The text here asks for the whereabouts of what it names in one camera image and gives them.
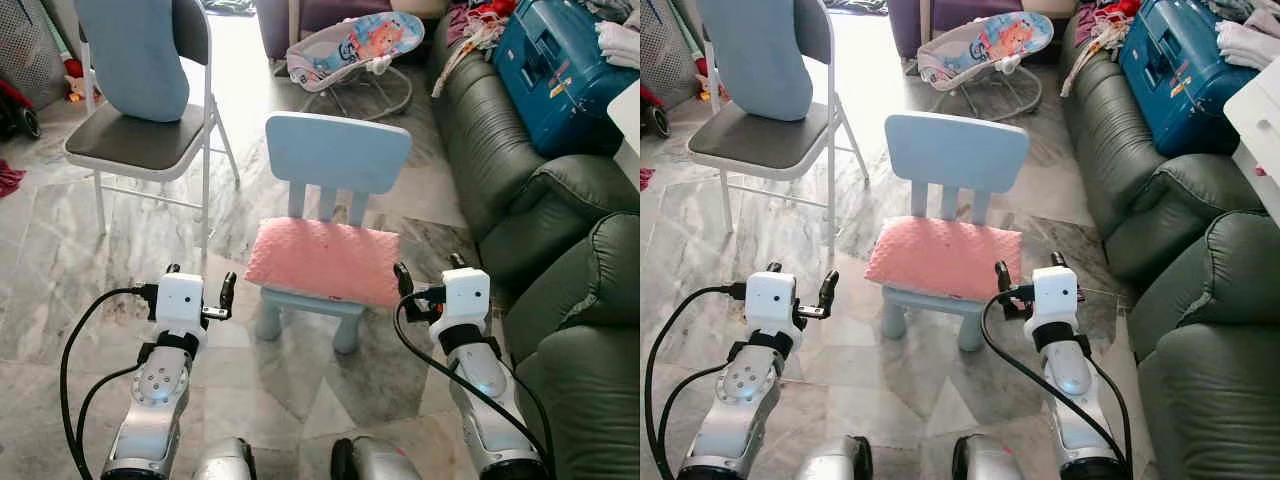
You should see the pink dimpled pillow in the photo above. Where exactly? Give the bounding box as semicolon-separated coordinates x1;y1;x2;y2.
865;228;1024;304
245;218;402;309

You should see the dark green leather sofa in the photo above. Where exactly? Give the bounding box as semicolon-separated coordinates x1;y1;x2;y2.
430;10;641;480
1060;10;1280;480

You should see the grey white folding chair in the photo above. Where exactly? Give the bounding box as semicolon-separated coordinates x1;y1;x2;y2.
686;0;870;257
62;0;242;253

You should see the light blue child chair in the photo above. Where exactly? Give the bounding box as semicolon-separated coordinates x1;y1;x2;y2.
255;112;414;356
878;112;1032;353

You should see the silver right robot leg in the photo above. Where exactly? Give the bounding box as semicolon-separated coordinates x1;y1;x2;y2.
330;435;422;480
952;434;1027;480

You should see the blue hard suitcase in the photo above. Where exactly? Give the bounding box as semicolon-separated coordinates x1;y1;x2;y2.
492;0;641;159
1118;0;1264;159

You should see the light blue back cushion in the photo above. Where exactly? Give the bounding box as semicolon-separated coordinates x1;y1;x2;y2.
695;0;814;124
75;0;191;124

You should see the colourful baby bouncer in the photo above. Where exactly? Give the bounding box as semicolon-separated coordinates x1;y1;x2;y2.
285;11;427;122
915;11;1057;122

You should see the pile of colourful clothes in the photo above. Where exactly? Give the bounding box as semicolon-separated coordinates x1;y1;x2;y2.
1060;0;1143;97
432;0;513;97

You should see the grey mesh basket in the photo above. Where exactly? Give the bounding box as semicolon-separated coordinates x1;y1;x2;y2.
640;0;697;112
0;0;72;112

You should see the purple armchair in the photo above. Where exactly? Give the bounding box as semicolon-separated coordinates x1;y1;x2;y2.
888;0;1033;59
255;0;403;61

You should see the folded white cloth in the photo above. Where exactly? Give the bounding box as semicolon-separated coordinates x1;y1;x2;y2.
595;20;641;70
1215;20;1280;72

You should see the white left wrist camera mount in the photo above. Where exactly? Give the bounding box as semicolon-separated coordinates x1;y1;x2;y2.
745;271;799;338
155;272;209;347

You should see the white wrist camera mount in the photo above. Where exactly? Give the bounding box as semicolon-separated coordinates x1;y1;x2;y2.
155;272;209;347
745;271;799;338
440;268;492;332
1032;265;1080;327

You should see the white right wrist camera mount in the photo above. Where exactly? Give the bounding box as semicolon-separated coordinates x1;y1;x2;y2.
1032;265;1080;327
440;268;492;332

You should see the short black right arm cable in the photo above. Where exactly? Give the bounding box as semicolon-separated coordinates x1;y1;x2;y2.
495;345;559;471
1085;345;1137;466

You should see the short black arm cable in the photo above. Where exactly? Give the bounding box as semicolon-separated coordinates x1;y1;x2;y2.
1085;345;1137;466
662;362;736;471
76;362;146;473
495;345;559;471

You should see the short black left arm cable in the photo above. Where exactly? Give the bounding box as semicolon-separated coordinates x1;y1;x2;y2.
76;362;146;473
662;362;736;471

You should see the long black left arm cable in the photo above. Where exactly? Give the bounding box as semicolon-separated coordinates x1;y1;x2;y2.
58;284;161;480
643;282;749;480

